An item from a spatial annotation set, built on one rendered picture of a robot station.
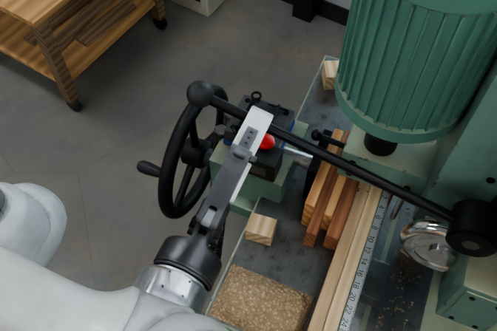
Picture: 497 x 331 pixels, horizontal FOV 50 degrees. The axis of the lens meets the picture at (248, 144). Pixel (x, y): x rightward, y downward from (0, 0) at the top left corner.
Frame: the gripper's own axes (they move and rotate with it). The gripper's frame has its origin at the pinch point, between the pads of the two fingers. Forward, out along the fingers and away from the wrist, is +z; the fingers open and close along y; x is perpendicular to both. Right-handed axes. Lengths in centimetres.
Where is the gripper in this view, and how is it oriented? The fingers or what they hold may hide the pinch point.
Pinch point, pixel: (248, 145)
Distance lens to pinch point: 71.5
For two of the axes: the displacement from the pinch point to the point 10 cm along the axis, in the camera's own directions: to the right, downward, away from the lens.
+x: -9.0, -4.3, 0.4
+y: 1.9, -4.7, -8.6
